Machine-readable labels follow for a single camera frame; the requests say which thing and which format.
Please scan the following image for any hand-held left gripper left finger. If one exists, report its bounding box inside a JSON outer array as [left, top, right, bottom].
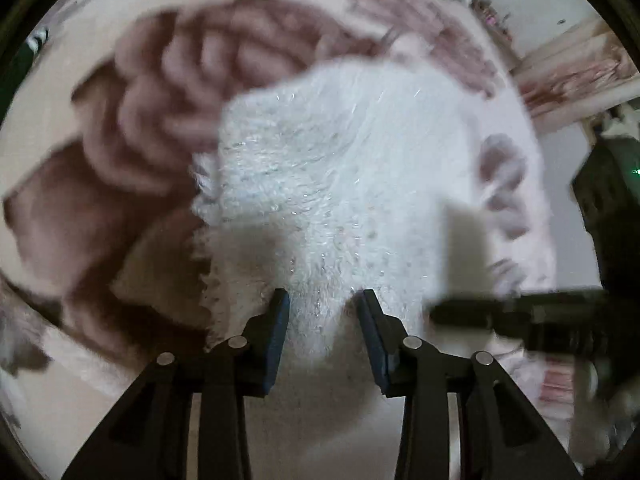
[[60, 288, 291, 480]]

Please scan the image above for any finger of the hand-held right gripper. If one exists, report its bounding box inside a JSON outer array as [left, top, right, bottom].
[[429, 290, 607, 338]]

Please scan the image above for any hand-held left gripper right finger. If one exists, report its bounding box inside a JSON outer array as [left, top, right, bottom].
[[356, 289, 583, 480]]

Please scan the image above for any white fluffy cardigan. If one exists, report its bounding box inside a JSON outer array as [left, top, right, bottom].
[[192, 57, 501, 368]]

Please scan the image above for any pink floral curtain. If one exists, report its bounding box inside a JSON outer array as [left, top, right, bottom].
[[510, 20, 640, 133]]

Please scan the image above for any floral bed blanket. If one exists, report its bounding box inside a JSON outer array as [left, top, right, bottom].
[[0, 0, 558, 480]]

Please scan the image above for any green jacket with white stripes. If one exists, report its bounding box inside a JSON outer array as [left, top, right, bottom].
[[0, 27, 51, 126]]

